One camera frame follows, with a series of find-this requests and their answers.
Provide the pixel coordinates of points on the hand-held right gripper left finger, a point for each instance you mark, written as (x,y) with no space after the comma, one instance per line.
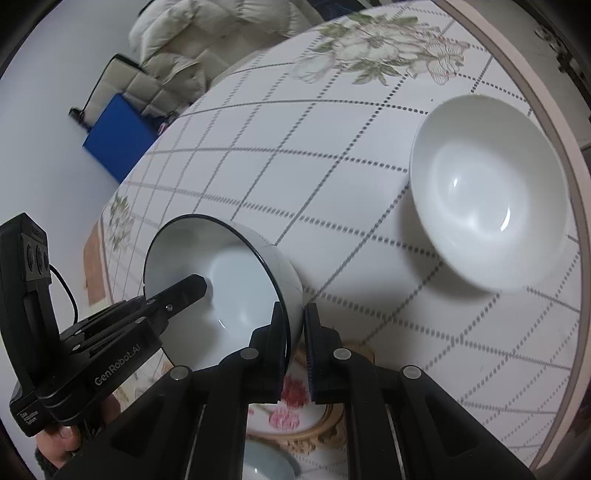
(272,355)

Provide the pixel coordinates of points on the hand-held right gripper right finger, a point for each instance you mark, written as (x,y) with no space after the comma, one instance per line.
(318,355)

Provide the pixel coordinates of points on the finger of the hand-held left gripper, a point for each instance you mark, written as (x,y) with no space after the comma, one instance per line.
(184,288)

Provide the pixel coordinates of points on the white bowl with black rim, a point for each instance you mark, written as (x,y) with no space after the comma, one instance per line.
(240,281)
(265,464)

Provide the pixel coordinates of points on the person's left hand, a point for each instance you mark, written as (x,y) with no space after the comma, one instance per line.
(57,445)

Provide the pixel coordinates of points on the striped beige and brown cloth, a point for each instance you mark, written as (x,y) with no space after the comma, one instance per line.
(94,267)

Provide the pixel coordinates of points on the blue mat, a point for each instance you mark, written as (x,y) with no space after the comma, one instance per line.
(115,138)

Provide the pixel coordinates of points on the floral checked tablecloth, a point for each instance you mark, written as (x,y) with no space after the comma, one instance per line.
(323,161)

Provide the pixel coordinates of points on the beige cushioned chair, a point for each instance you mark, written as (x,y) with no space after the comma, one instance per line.
(134,87)

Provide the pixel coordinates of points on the plain white bowl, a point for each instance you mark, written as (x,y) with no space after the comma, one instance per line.
(485,194)

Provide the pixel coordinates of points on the beige puffer jacket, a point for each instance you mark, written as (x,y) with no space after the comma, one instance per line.
(184,27)

